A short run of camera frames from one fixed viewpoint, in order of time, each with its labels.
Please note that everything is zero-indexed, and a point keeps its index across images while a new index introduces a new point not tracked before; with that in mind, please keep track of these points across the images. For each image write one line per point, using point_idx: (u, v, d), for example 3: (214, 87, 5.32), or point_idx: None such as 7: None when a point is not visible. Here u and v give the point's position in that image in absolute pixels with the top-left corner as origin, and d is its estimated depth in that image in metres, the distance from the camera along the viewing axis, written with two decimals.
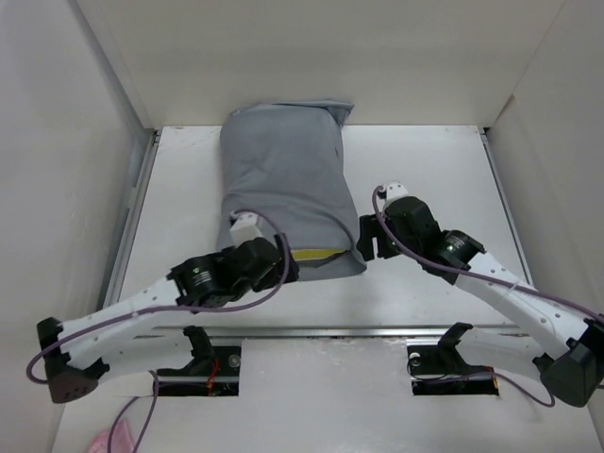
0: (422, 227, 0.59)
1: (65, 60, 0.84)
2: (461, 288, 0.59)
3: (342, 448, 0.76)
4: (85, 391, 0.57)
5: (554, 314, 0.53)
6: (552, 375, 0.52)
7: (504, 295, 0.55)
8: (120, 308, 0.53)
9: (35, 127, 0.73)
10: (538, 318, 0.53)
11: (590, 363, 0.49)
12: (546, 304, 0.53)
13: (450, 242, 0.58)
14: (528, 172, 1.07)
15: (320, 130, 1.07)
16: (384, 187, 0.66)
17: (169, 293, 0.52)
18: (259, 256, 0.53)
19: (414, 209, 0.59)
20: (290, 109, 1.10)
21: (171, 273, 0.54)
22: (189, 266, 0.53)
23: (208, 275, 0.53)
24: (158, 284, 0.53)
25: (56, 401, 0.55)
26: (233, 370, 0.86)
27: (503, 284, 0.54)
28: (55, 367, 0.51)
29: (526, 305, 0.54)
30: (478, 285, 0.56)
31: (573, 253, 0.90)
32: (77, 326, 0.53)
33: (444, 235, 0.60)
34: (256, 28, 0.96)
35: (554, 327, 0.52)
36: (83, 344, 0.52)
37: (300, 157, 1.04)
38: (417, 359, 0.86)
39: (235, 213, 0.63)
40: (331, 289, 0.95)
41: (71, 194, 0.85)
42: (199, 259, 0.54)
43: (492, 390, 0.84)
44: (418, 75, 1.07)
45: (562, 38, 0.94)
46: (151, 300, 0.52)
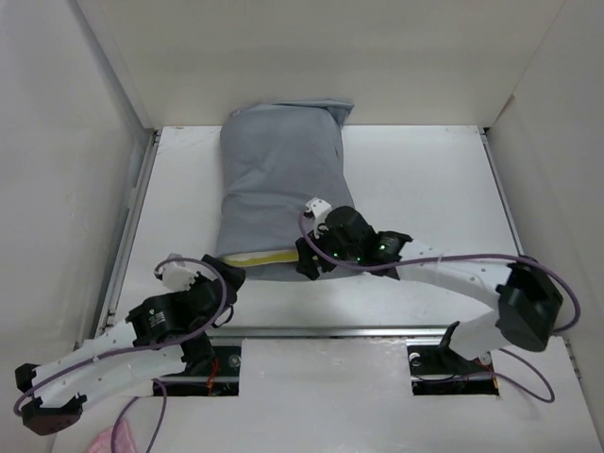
0: (359, 235, 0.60)
1: (65, 60, 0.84)
2: (407, 277, 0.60)
3: (342, 448, 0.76)
4: (69, 423, 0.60)
5: (479, 269, 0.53)
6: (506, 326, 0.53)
7: (433, 269, 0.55)
8: (82, 353, 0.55)
9: (35, 127, 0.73)
10: (468, 277, 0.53)
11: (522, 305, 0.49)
12: (470, 263, 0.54)
13: (384, 243, 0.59)
14: (528, 172, 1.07)
15: (320, 130, 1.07)
16: (309, 206, 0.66)
17: (127, 336, 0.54)
18: (216, 296, 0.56)
19: (350, 219, 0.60)
20: (289, 109, 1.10)
21: (128, 315, 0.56)
22: (145, 308, 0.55)
23: (165, 314, 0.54)
24: (116, 328, 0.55)
25: (42, 434, 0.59)
26: (233, 371, 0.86)
27: (429, 260, 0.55)
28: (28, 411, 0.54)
29: (455, 270, 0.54)
30: (413, 269, 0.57)
31: (573, 253, 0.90)
32: (48, 371, 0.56)
33: (378, 236, 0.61)
34: (255, 28, 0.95)
35: (484, 282, 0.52)
36: (54, 389, 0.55)
37: (299, 157, 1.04)
38: (417, 359, 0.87)
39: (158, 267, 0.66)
40: (331, 289, 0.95)
41: (71, 195, 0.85)
42: (155, 299, 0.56)
43: (492, 390, 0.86)
44: (418, 75, 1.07)
45: (562, 38, 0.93)
46: (112, 343, 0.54)
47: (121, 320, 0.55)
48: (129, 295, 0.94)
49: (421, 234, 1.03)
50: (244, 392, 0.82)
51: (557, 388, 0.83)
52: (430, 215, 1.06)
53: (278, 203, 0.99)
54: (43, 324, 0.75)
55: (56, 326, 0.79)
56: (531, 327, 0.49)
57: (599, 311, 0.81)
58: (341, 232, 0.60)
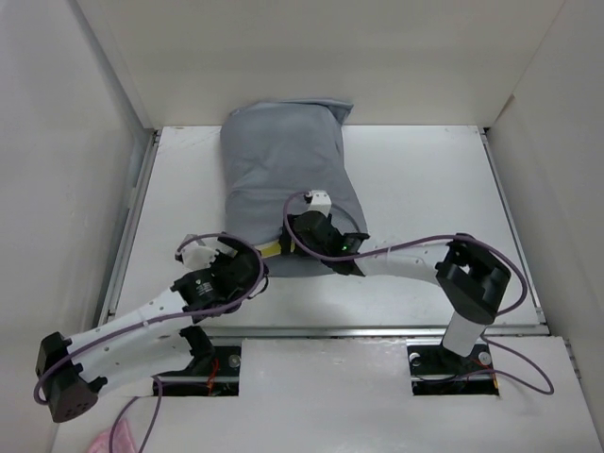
0: (326, 238, 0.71)
1: (65, 60, 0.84)
2: (371, 270, 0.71)
3: (341, 448, 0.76)
4: (85, 407, 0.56)
5: (424, 251, 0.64)
6: (457, 302, 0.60)
7: (385, 259, 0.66)
8: (128, 319, 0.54)
9: (36, 127, 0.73)
10: (413, 260, 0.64)
11: (459, 276, 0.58)
12: (415, 247, 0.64)
13: (347, 243, 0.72)
14: (528, 171, 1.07)
15: (320, 129, 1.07)
16: (311, 194, 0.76)
17: (177, 303, 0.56)
18: (252, 269, 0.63)
19: (317, 225, 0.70)
20: (290, 107, 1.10)
21: (174, 285, 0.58)
22: (191, 279, 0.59)
23: (209, 285, 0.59)
24: (163, 295, 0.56)
25: (56, 418, 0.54)
26: (233, 371, 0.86)
27: (380, 252, 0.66)
28: (61, 380, 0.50)
29: (403, 255, 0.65)
30: (370, 260, 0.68)
31: (573, 253, 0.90)
32: (86, 339, 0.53)
33: (343, 238, 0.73)
34: (255, 28, 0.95)
35: (426, 261, 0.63)
36: (93, 356, 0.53)
37: (301, 155, 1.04)
38: (416, 359, 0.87)
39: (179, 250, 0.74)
40: (331, 289, 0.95)
41: (71, 195, 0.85)
42: (197, 273, 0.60)
43: (492, 390, 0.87)
44: (418, 75, 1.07)
45: (563, 37, 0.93)
46: (159, 310, 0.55)
47: (165, 288, 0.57)
48: (129, 295, 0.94)
49: (420, 233, 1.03)
50: (245, 391, 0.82)
51: (557, 387, 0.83)
52: (431, 215, 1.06)
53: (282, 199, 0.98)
54: (43, 324, 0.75)
55: (56, 325, 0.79)
56: (470, 293, 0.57)
57: (599, 310, 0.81)
58: (310, 235, 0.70)
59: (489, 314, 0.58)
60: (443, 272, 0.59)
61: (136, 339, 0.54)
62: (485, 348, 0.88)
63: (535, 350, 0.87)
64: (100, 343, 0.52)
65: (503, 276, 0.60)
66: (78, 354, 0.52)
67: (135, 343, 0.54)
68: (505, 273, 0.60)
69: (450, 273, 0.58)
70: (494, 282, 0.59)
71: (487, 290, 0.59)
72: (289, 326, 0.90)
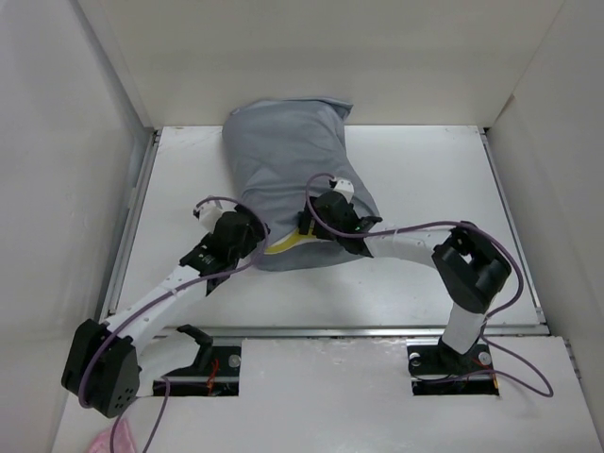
0: (341, 216, 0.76)
1: (65, 60, 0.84)
2: (377, 250, 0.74)
3: (342, 448, 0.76)
4: (129, 397, 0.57)
5: (426, 235, 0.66)
6: (453, 287, 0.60)
7: (392, 239, 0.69)
8: (155, 293, 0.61)
9: (36, 126, 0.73)
10: (415, 243, 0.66)
11: (455, 260, 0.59)
12: (419, 232, 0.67)
13: (361, 225, 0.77)
14: (528, 171, 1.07)
15: (322, 125, 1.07)
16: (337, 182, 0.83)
17: (192, 273, 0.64)
18: (233, 225, 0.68)
19: (335, 202, 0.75)
20: (289, 105, 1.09)
21: (181, 261, 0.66)
22: (193, 256, 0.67)
23: (209, 256, 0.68)
24: (177, 270, 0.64)
25: (108, 413, 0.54)
26: (233, 371, 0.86)
27: (388, 232, 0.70)
28: (116, 351, 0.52)
29: (406, 237, 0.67)
30: (378, 243, 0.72)
31: (573, 253, 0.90)
32: (122, 318, 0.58)
33: (358, 221, 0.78)
34: (256, 28, 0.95)
35: (426, 244, 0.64)
36: (137, 327, 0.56)
37: (307, 149, 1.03)
38: (416, 359, 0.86)
39: (197, 207, 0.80)
40: (331, 288, 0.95)
41: (71, 194, 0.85)
42: (195, 250, 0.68)
43: (492, 390, 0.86)
44: (418, 75, 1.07)
45: (563, 37, 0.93)
46: (179, 280, 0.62)
47: (176, 265, 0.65)
48: (129, 295, 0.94)
49: None
50: (245, 391, 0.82)
51: (557, 387, 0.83)
52: (431, 215, 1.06)
53: (292, 193, 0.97)
54: (42, 325, 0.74)
55: (56, 325, 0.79)
56: (462, 278, 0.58)
57: (599, 310, 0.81)
58: (327, 212, 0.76)
59: (478, 301, 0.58)
60: (439, 253, 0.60)
61: (169, 307, 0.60)
62: (485, 348, 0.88)
63: (535, 350, 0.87)
64: (141, 314, 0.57)
65: (501, 270, 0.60)
66: (123, 328, 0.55)
67: (167, 312, 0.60)
68: (505, 267, 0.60)
69: (445, 254, 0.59)
70: (491, 274, 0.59)
71: (482, 279, 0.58)
72: (289, 326, 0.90)
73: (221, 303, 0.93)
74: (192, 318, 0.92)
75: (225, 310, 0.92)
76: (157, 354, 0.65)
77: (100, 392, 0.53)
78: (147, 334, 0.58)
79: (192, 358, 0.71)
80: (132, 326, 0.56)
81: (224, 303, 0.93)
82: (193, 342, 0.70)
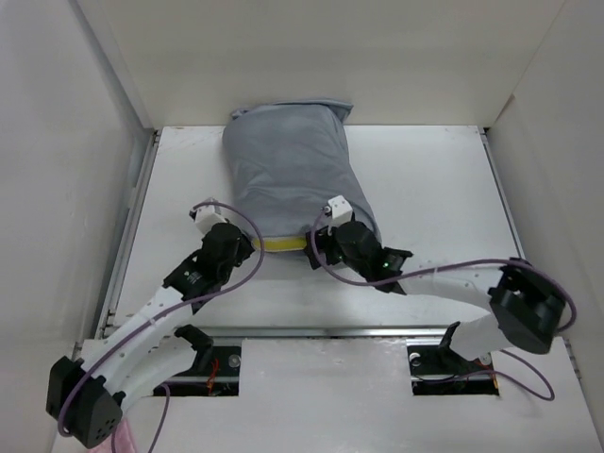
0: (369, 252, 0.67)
1: (65, 62, 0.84)
2: (411, 290, 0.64)
3: (341, 448, 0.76)
4: (114, 424, 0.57)
5: (474, 275, 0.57)
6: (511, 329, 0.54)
7: (432, 278, 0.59)
8: (132, 323, 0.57)
9: (36, 128, 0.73)
10: (463, 283, 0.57)
11: (514, 301, 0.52)
12: (464, 270, 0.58)
13: (390, 260, 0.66)
14: (529, 171, 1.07)
15: (323, 129, 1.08)
16: (329, 205, 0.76)
17: (175, 295, 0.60)
18: (223, 239, 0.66)
19: (360, 239, 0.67)
20: (291, 109, 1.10)
21: (165, 281, 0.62)
22: (179, 273, 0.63)
23: (196, 273, 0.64)
24: (159, 293, 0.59)
25: (89, 444, 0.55)
26: (233, 371, 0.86)
27: (427, 272, 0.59)
28: (87, 396, 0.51)
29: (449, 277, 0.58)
30: (415, 281, 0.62)
31: (573, 253, 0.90)
32: (97, 353, 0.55)
33: (386, 253, 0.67)
34: (255, 29, 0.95)
35: (477, 287, 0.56)
36: (111, 367, 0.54)
37: (309, 153, 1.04)
38: (416, 359, 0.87)
39: (194, 208, 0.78)
40: (331, 289, 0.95)
41: (71, 196, 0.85)
42: (182, 265, 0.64)
43: (493, 390, 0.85)
44: (418, 75, 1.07)
45: (563, 37, 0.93)
46: (159, 307, 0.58)
47: (159, 286, 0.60)
48: (129, 295, 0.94)
49: (421, 233, 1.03)
50: (245, 392, 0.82)
51: (557, 388, 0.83)
52: (431, 215, 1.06)
53: (293, 197, 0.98)
54: (42, 326, 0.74)
55: (55, 326, 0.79)
56: (525, 321, 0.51)
57: (599, 311, 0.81)
58: (354, 248, 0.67)
59: (544, 344, 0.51)
60: (495, 298, 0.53)
61: (146, 339, 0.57)
62: None
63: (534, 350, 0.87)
64: (114, 351, 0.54)
65: (561, 305, 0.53)
66: (96, 369, 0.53)
67: (145, 344, 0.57)
68: (562, 299, 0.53)
69: (504, 297, 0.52)
70: (551, 310, 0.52)
71: (544, 319, 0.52)
72: (289, 326, 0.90)
73: (221, 303, 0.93)
74: (192, 319, 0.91)
75: (225, 310, 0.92)
76: (145, 373, 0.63)
77: (79, 427, 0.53)
78: (125, 366, 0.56)
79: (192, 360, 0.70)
80: (107, 363, 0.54)
81: (224, 304, 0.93)
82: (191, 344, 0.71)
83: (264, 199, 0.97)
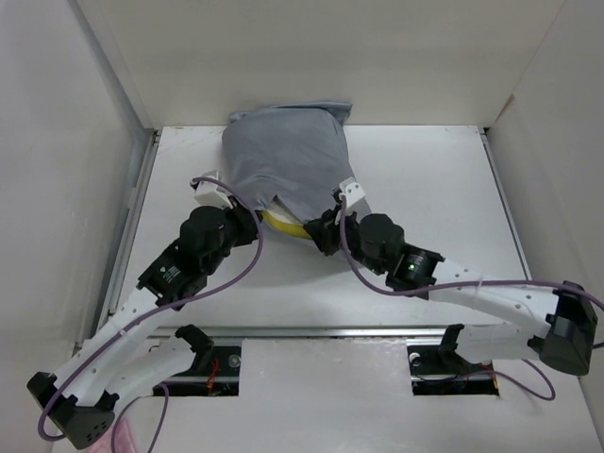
0: (396, 251, 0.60)
1: (65, 61, 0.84)
2: (436, 300, 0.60)
3: (341, 448, 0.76)
4: (106, 426, 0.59)
5: (525, 295, 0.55)
6: (553, 354, 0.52)
7: (474, 293, 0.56)
8: (105, 334, 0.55)
9: (35, 128, 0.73)
10: (512, 304, 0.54)
11: (574, 334, 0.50)
12: (514, 290, 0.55)
13: (414, 261, 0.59)
14: (529, 171, 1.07)
15: (324, 130, 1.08)
16: (343, 188, 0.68)
17: (149, 299, 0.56)
18: (201, 230, 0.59)
19: (393, 237, 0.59)
20: (292, 110, 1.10)
21: (140, 281, 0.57)
22: (156, 269, 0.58)
23: (175, 268, 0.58)
24: (132, 297, 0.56)
25: (80, 446, 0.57)
26: (233, 371, 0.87)
27: (470, 285, 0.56)
28: (62, 413, 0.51)
29: (498, 297, 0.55)
30: (448, 293, 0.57)
31: (573, 254, 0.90)
32: (71, 367, 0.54)
33: (406, 253, 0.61)
34: (255, 29, 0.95)
35: (528, 310, 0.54)
36: (83, 382, 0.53)
37: (310, 154, 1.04)
38: (416, 360, 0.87)
39: (195, 178, 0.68)
40: (332, 289, 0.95)
41: (70, 195, 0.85)
42: (160, 260, 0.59)
43: (492, 390, 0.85)
44: (418, 75, 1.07)
45: (563, 36, 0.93)
46: (132, 314, 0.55)
47: (133, 289, 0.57)
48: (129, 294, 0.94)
49: (421, 233, 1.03)
50: (245, 391, 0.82)
51: (557, 388, 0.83)
52: (432, 216, 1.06)
53: (296, 193, 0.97)
54: (42, 326, 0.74)
55: (55, 326, 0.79)
56: (578, 352, 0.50)
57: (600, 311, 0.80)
58: (380, 247, 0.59)
59: (584, 370, 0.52)
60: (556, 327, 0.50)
61: (119, 350, 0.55)
62: None
63: None
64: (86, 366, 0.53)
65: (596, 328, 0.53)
66: (68, 386, 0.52)
67: (119, 355, 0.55)
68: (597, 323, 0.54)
69: (563, 329, 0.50)
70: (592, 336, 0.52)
71: (587, 346, 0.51)
72: (289, 326, 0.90)
73: (221, 303, 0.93)
74: (191, 319, 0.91)
75: (225, 310, 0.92)
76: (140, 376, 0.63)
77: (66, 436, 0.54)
78: (102, 378, 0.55)
79: (189, 362, 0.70)
80: (78, 380, 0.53)
81: (224, 304, 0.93)
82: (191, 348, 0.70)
83: (274, 188, 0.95)
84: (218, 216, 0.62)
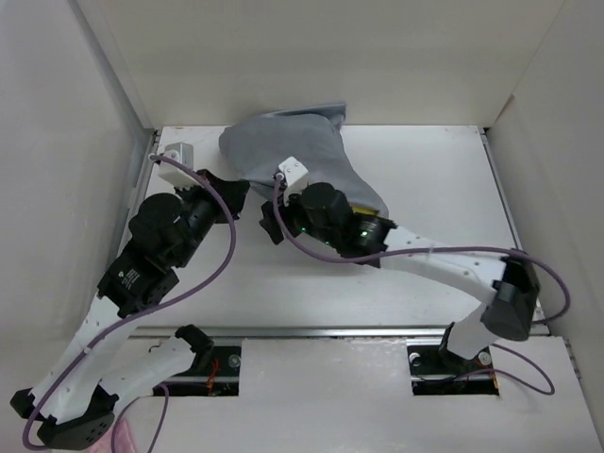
0: (340, 219, 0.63)
1: (65, 62, 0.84)
2: (391, 267, 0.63)
3: (341, 448, 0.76)
4: (107, 425, 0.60)
5: (473, 263, 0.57)
6: (494, 319, 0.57)
7: (425, 260, 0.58)
8: (71, 352, 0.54)
9: (35, 128, 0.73)
10: (461, 272, 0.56)
11: (515, 300, 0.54)
12: (462, 258, 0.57)
13: (366, 228, 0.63)
14: (528, 171, 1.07)
15: (323, 129, 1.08)
16: (280, 170, 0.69)
17: (110, 310, 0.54)
18: (152, 228, 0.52)
19: (333, 202, 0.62)
20: (287, 114, 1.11)
21: (100, 292, 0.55)
22: (111, 276, 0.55)
23: (132, 274, 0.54)
24: (94, 310, 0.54)
25: (85, 444, 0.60)
26: (232, 371, 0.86)
27: (420, 252, 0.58)
28: (45, 434, 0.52)
29: (444, 263, 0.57)
30: (401, 260, 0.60)
31: (573, 253, 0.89)
32: (42, 388, 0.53)
33: (360, 221, 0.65)
34: (254, 29, 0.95)
35: (476, 276, 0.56)
36: (58, 403, 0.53)
37: (312, 145, 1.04)
38: (416, 359, 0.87)
39: (154, 155, 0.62)
40: (331, 289, 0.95)
41: (70, 195, 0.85)
42: (116, 263, 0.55)
43: (492, 390, 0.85)
44: (418, 75, 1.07)
45: (564, 36, 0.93)
46: (95, 328, 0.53)
47: (94, 299, 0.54)
48: None
49: (420, 233, 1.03)
50: (245, 391, 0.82)
51: (557, 388, 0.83)
52: (431, 216, 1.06)
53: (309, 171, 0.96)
54: (42, 325, 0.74)
55: (55, 326, 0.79)
56: (520, 318, 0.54)
57: (599, 312, 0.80)
58: (325, 215, 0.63)
59: (526, 334, 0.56)
60: (499, 294, 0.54)
61: (89, 366, 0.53)
62: (485, 348, 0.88)
63: (535, 351, 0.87)
64: (57, 388, 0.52)
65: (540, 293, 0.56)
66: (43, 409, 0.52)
67: (92, 370, 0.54)
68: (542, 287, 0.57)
69: (507, 295, 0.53)
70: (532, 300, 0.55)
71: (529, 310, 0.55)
72: (288, 325, 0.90)
73: (221, 303, 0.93)
74: (191, 319, 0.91)
75: (225, 310, 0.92)
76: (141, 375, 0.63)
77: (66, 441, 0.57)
78: (80, 394, 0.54)
79: (190, 360, 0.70)
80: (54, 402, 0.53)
81: (224, 304, 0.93)
82: (191, 346, 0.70)
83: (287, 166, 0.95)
84: (174, 206, 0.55)
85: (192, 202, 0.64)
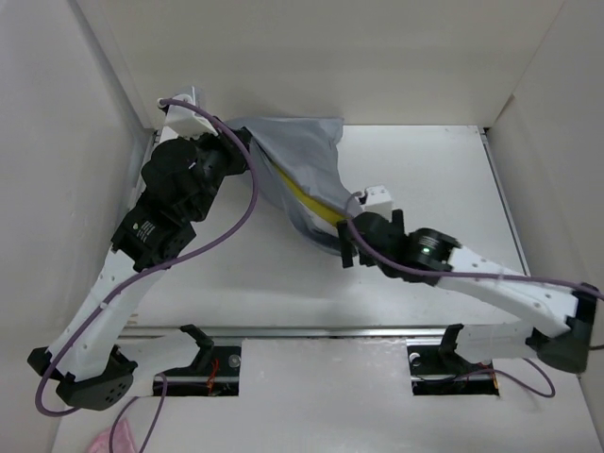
0: (384, 239, 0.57)
1: (66, 61, 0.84)
2: (444, 287, 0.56)
3: (341, 447, 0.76)
4: (123, 386, 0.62)
5: (545, 295, 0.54)
6: (548, 350, 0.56)
7: (496, 290, 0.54)
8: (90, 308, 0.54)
9: (35, 128, 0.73)
10: (531, 303, 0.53)
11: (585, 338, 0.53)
12: (535, 289, 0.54)
13: (426, 243, 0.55)
14: (528, 171, 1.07)
15: (321, 142, 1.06)
16: (364, 191, 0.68)
17: (125, 263, 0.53)
18: (164, 176, 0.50)
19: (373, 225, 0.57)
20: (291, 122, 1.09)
21: (114, 245, 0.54)
22: (125, 228, 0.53)
23: (147, 226, 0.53)
24: (109, 264, 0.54)
25: (103, 407, 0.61)
26: (233, 371, 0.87)
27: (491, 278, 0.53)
28: (64, 391, 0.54)
29: (517, 294, 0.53)
30: (463, 282, 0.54)
31: (573, 253, 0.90)
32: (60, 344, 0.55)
33: (411, 239, 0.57)
34: (255, 29, 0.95)
35: (545, 307, 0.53)
36: (76, 358, 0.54)
37: (310, 153, 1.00)
38: (416, 360, 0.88)
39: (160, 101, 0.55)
40: (331, 288, 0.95)
41: (70, 194, 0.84)
42: (130, 215, 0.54)
43: (492, 390, 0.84)
44: (418, 75, 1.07)
45: (563, 36, 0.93)
46: (111, 282, 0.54)
47: (109, 254, 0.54)
48: None
49: None
50: (245, 391, 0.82)
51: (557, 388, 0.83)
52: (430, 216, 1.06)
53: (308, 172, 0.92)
54: (42, 325, 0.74)
55: (56, 325, 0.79)
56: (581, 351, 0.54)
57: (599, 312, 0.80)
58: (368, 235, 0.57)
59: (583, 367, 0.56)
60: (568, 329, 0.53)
61: (107, 322, 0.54)
62: None
63: None
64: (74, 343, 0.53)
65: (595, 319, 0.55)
66: None
67: (109, 327, 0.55)
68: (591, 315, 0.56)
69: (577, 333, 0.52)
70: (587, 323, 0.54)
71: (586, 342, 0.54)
72: (288, 326, 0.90)
73: (222, 303, 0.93)
74: (191, 319, 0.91)
75: (225, 310, 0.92)
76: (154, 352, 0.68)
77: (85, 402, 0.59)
78: (98, 351, 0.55)
79: (192, 357, 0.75)
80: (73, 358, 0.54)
81: (224, 304, 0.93)
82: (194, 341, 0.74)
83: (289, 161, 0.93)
84: (188, 151, 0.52)
85: (204, 148, 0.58)
